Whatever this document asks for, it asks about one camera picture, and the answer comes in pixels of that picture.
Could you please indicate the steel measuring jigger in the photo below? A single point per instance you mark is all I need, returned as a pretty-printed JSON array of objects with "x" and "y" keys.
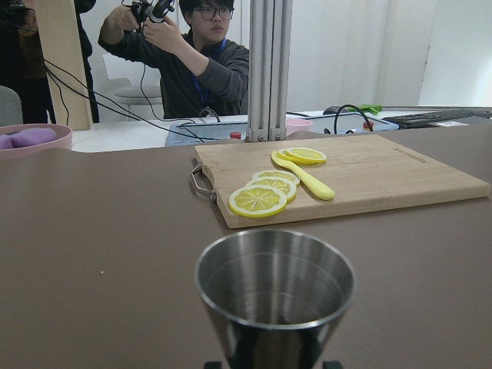
[{"x": 274, "y": 297}]

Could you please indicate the pink plastic cup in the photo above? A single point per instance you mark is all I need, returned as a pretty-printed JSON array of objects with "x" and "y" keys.
[{"x": 297, "y": 124}]

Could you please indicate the lemon slice outer row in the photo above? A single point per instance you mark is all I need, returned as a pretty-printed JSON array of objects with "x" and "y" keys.
[{"x": 257, "y": 201}]

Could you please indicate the lemon slice middle row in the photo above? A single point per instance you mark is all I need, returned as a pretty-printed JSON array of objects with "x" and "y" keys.
[{"x": 288, "y": 187}]

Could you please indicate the lemon slice under pair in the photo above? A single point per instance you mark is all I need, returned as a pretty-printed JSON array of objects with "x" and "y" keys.
[{"x": 284, "y": 156}]

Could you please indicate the yellow plastic knife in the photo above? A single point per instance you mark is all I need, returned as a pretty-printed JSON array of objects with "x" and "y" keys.
[{"x": 316, "y": 187}]

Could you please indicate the black computer mouse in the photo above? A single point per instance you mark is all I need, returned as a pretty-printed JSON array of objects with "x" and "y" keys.
[{"x": 335, "y": 109}]

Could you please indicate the wooden cutting board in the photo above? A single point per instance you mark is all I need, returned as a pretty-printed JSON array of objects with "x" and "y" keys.
[{"x": 367, "y": 173}]

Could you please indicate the seated person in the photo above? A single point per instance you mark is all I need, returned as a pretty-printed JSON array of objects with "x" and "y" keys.
[{"x": 199, "y": 69}]

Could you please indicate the green clamp tool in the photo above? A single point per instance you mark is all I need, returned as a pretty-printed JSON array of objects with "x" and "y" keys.
[{"x": 372, "y": 109}]

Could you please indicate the black keyboard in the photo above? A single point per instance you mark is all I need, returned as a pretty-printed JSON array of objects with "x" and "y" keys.
[{"x": 444, "y": 118}]

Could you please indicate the pink bowl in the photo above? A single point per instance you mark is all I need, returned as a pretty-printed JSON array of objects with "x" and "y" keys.
[{"x": 64, "y": 140}]

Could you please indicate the purple cloth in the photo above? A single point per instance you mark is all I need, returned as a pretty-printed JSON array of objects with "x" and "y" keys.
[{"x": 28, "y": 137}]

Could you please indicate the standing person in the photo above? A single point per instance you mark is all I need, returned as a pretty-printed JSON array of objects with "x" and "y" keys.
[{"x": 22, "y": 68}]

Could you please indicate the teach pendant near post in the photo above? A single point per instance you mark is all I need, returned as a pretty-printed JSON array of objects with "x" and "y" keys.
[{"x": 196, "y": 133}]

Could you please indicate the aluminium frame post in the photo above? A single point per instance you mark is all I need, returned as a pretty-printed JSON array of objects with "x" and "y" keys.
[{"x": 269, "y": 50}]

